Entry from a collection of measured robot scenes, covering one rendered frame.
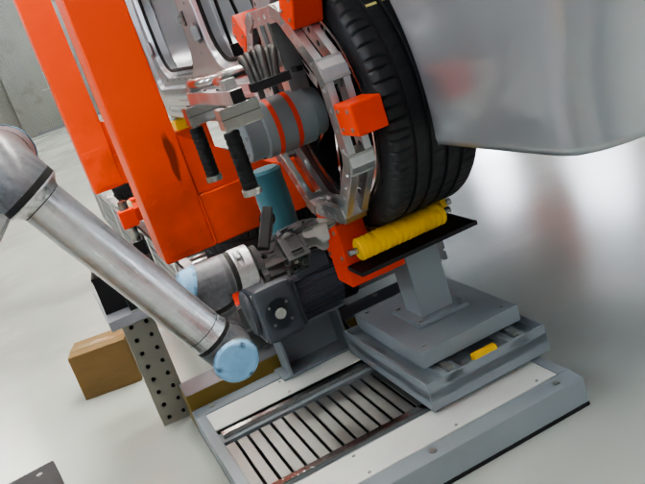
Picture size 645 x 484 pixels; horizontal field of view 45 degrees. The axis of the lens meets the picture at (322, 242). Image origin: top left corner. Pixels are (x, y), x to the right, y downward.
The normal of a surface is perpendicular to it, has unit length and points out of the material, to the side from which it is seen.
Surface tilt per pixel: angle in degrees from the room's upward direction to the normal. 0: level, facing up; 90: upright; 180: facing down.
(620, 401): 0
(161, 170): 90
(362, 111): 90
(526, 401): 0
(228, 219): 90
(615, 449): 0
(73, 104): 90
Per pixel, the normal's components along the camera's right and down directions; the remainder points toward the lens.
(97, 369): 0.15, 0.25
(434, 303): 0.37, 0.16
